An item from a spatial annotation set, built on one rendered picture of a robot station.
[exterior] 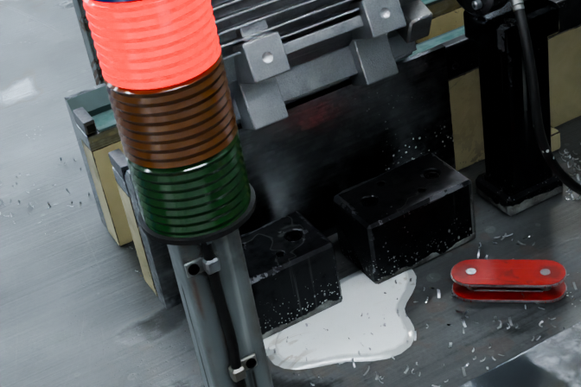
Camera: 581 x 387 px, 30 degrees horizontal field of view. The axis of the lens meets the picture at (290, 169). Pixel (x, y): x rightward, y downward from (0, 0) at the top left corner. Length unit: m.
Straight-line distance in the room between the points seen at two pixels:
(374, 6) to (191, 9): 0.33
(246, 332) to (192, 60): 0.19
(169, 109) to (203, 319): 0.14
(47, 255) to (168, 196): 0.46
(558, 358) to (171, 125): 0.26
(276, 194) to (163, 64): 0.39
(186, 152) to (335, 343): 0.33
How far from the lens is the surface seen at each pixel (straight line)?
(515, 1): 0.82
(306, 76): 0.85
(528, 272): 0.85
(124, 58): 0.51
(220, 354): 0.63
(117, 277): 0.95
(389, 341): 0.82
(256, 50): 0.78
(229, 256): 0.60
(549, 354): 0.64
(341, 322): 0.85
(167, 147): 0.53
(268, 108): 0.82
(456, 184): 0.88
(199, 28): 0.52
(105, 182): 0.95
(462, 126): 0.98
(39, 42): 1.43
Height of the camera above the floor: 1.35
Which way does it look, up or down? 32 degrees down
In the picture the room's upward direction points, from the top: 10 degrees counter-clockwise
